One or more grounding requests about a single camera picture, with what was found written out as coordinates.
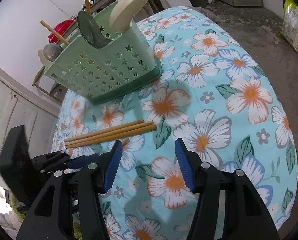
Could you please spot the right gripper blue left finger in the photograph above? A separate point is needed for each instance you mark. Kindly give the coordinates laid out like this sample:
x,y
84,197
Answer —
x,y
51,214

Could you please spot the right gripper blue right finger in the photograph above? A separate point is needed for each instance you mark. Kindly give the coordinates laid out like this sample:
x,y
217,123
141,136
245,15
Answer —
x,y
246,215

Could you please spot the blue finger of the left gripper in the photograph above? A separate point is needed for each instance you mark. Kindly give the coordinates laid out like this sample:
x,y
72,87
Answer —
x,y
81,161

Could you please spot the bamboo chopstick five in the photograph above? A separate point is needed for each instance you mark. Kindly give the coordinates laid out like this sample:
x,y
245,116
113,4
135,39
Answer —
x,y
124,142

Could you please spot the bamboo chopstick four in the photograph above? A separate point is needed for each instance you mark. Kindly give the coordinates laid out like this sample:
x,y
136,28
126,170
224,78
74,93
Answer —
x,y
114,137

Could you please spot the bamboo chopstick three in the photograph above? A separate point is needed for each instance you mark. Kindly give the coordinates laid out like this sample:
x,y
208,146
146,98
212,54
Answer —
x,y
126,129

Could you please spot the metal spoon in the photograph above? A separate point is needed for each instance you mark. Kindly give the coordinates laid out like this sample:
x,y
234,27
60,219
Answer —
x,y
51,51

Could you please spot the dark green plastic spoon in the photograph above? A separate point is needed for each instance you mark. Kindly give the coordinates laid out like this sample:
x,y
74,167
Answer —
x,y
90,30

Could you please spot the bamboo chopstick six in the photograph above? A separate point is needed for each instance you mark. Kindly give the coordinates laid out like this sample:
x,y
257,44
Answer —
x,y
61,38

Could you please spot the cream plastic ladle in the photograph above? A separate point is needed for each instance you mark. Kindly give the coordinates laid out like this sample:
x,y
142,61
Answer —
x,y
123,13

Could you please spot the bamboo chopstick two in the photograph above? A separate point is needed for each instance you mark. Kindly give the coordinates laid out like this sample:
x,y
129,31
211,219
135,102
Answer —
x,y
102,131

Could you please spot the white door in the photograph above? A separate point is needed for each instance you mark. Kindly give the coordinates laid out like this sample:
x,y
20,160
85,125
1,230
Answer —
x,y
17,109

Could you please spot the wooden chair black seat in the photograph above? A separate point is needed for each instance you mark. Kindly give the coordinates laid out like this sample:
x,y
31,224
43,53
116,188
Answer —
x,y
45,85

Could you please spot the green star-holed utensil caddy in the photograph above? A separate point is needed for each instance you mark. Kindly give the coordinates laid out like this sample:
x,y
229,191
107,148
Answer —
x,y
100,75

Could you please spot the floral blue tablecloth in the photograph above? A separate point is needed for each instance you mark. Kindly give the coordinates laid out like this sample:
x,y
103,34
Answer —
x,y
215,97

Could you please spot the red plastic bag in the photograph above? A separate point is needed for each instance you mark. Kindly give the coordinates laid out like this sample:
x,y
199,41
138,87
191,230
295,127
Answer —
x,y
61,29

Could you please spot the yellow green rice bag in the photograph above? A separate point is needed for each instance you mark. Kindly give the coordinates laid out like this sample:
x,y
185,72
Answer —
x,y
290,24

